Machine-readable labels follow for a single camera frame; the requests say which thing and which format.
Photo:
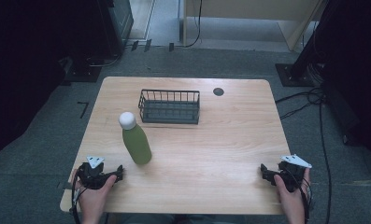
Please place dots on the person's left hand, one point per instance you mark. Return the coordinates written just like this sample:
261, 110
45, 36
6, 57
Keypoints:
92, 199

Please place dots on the beige wooden furniture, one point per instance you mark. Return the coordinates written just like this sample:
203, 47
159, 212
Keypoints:
251, 9

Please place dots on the person's lap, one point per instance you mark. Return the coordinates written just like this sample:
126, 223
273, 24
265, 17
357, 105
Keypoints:
183, 219

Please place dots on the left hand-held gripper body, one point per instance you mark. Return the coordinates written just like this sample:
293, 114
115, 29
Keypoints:
91, 179

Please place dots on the person's right hand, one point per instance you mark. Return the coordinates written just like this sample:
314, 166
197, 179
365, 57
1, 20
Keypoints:
293, 200

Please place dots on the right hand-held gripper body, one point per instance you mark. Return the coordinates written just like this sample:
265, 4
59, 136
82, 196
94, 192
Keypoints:
292, 177

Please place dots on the round dark table grommet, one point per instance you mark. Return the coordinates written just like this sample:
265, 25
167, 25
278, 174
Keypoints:
218, 91

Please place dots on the dark cabinet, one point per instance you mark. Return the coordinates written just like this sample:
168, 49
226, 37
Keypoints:
119, 25

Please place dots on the black metal stand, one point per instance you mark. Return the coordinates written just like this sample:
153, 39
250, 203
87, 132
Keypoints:
301, 62

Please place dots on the black stand base plate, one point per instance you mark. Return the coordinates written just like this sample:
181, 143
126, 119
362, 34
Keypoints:
83, 73

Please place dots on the green bottle with white cap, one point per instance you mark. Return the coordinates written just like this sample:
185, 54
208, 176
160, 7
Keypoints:
136, 143

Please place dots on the black floor tape marker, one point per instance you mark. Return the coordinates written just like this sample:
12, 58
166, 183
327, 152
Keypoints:
85, 109

